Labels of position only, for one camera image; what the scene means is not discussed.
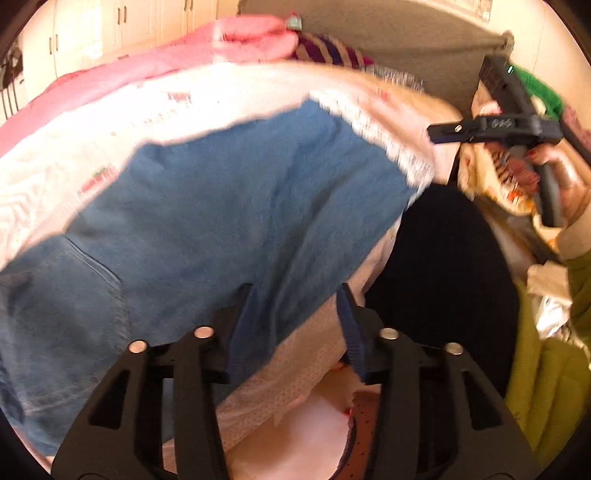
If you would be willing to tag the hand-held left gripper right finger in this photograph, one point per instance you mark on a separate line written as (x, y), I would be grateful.
(350, 327)

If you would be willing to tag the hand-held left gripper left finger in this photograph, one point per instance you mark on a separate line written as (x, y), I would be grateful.
(241, 323)

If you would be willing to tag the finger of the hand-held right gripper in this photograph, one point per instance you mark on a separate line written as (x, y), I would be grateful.
(455, 129)

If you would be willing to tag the blue denim pants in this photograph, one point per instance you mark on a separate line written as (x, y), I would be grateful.
(221, 221)

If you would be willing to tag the person's right hand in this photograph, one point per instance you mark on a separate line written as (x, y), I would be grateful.
(570, 177)

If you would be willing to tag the green fuzzy cloth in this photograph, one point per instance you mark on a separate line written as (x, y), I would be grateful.
(542, 90)

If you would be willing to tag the colourful patterned cloth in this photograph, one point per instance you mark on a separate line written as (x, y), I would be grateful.
(503, 180)

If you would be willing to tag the red dotted cloth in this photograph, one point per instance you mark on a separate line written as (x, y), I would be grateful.
(364, 429)

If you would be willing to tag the black garment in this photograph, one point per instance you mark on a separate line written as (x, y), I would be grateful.
(443, 277)

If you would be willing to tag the grey upholstered headboard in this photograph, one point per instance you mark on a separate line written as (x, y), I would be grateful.
(392, 32)

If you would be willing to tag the white crumpled cloth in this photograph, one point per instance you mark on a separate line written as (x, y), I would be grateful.
(551, 295)

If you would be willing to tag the small teal cloth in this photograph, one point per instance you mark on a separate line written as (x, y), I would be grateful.
(293, 21)

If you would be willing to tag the person's green jacket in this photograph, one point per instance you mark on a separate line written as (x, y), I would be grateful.
(549, 369)

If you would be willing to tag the printed strawberry bedsheet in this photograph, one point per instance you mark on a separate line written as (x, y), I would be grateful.
(92, 152)

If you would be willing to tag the pink quilt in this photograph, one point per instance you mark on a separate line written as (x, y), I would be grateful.
(152, 60)

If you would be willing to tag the white wardrobe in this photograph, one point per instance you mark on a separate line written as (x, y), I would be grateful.
(138, 23)

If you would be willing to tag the hanging bags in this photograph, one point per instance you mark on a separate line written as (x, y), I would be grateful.
(11, 69)

